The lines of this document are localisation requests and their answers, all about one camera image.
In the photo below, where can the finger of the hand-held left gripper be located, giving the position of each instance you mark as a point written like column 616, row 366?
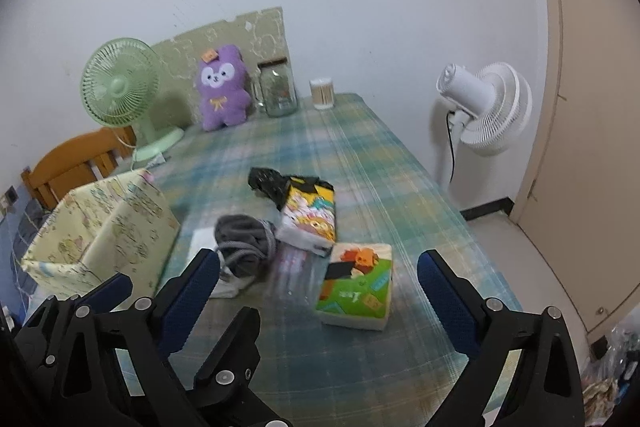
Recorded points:
column 235, row 342
column 110, row 291

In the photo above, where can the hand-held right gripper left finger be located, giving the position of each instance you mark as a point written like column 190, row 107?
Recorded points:
column 195, row 297

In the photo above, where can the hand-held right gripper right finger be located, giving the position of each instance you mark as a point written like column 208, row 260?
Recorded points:
column 445, row 302

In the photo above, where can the white cloth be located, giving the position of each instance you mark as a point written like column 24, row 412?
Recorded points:
column 230, row 288

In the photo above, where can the yellow patterned fabric storage box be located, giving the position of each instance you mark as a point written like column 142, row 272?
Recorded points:
column 105, row 232

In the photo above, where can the grey knit cloth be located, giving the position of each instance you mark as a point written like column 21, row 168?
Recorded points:
column 240, row 242

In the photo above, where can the green orange tissue pack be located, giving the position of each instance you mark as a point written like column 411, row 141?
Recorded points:
column 357, row 287

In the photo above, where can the black plastic bag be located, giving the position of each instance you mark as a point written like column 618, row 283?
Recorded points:
column 265, row 182

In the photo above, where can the yellow cartoon tissue pack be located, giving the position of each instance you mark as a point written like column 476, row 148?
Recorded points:
column 310, row 219

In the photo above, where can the blue cloth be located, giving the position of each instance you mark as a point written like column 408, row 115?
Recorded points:
column 20, row 252

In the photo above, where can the wooden chair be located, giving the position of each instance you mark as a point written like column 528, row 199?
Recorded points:
column 75, row 164

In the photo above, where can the clear plastic bag of goods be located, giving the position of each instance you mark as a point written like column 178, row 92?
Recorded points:
column 615, row 367

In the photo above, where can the plaid tablecloth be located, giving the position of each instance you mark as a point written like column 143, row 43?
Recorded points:
column 320, row 147

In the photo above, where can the green desk fan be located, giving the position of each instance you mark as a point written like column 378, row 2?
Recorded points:
column 120, row 92

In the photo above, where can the white standing fan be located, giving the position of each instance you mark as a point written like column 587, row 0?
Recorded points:
column 492, row 107

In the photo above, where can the purple plush toy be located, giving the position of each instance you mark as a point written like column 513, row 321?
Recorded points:
column 222, row 89

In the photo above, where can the glass jar mug black lid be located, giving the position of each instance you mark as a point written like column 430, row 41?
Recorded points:
column 275, row 87

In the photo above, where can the cotton swab container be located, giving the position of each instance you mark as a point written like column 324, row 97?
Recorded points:
column 321, row 94

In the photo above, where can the beige wooden door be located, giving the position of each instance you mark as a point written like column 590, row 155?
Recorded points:
column 585, row 107

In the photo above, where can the wall socket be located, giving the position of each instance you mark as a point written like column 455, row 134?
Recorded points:
column 9, row 198

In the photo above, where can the green patterned wall sheet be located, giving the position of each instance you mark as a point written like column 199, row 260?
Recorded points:
column 260, row 32

